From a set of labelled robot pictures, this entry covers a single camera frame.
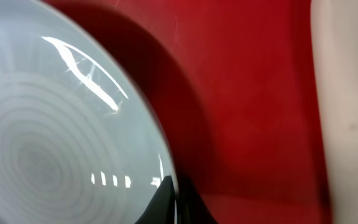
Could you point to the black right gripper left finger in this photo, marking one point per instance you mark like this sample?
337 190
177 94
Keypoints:
161 209

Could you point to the white plastic spoon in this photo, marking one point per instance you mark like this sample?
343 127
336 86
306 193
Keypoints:
334 33

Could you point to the small light blue bowl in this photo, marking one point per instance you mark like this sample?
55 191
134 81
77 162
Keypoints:
78 143

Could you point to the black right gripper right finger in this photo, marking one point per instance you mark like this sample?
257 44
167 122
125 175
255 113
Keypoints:
191 207

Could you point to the red plastic tray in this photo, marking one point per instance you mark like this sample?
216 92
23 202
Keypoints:
234 87

